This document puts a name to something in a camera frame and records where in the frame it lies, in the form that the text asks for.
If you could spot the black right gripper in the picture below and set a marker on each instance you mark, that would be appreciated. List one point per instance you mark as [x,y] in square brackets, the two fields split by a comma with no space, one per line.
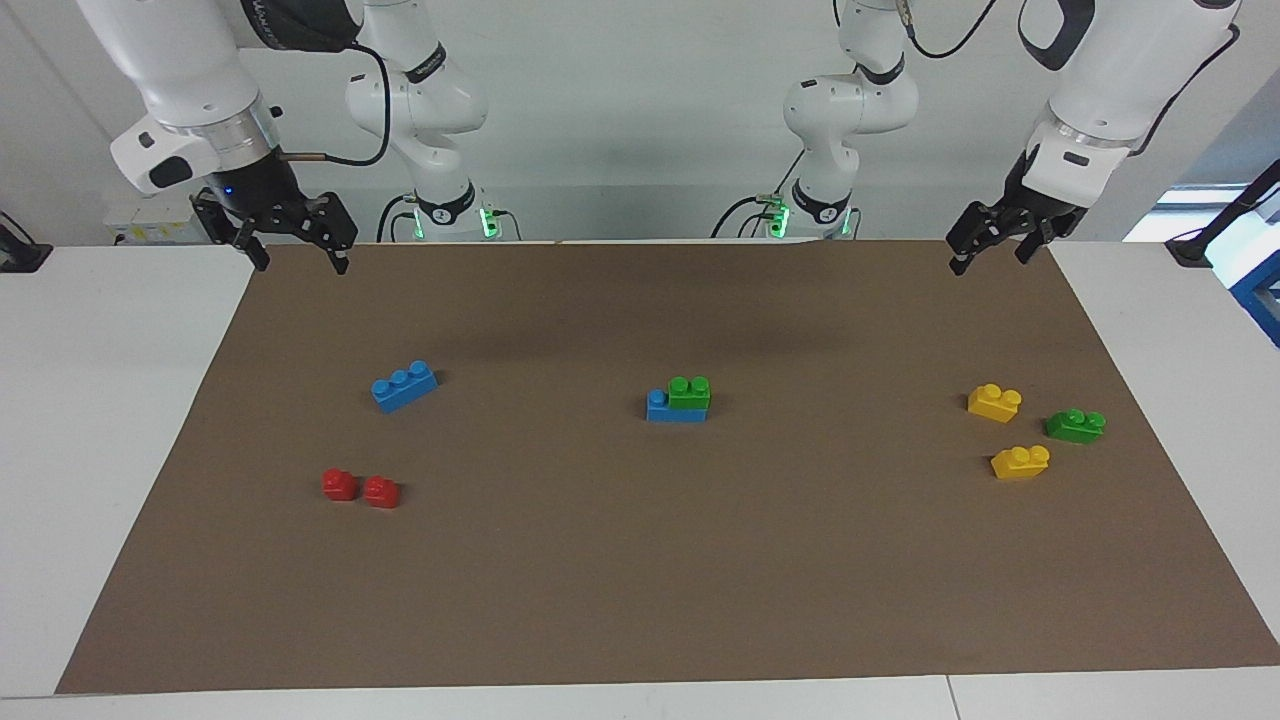
[260,195]

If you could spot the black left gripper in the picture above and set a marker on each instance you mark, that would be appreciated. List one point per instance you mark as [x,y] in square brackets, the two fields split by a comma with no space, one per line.
[1030,195]

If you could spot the green two-stud toy block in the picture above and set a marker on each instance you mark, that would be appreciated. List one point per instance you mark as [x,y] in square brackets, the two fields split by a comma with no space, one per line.
[690,395]
[1073,428]

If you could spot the blue three-stud toy block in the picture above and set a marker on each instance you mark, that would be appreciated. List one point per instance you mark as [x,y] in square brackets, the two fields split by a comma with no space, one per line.
[670,413]
[400,392]

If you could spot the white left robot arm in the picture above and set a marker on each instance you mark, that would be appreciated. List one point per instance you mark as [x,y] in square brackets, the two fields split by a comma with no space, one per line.
[1130,70]

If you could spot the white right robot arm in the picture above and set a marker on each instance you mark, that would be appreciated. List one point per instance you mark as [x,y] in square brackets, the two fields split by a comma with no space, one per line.
[170,60]

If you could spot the yellow two-stud toy block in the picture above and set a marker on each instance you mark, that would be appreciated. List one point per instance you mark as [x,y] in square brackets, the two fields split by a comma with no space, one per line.
[1018,464]
[992,404]

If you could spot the red small toy block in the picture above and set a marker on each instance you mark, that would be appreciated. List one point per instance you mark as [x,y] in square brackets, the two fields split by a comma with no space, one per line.
[339,486]
[381,492]

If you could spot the white power strip box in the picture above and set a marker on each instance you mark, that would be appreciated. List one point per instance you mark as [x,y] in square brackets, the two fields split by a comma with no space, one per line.
[140,215]

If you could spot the black table clamp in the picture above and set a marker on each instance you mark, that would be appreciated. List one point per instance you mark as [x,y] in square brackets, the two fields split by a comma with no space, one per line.
[20,255]

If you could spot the brown table mat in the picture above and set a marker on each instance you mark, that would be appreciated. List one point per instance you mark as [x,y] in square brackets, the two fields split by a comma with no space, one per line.
[640,560]

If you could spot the blue metal frame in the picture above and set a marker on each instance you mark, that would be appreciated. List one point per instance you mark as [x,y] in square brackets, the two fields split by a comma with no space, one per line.
[1262,295]

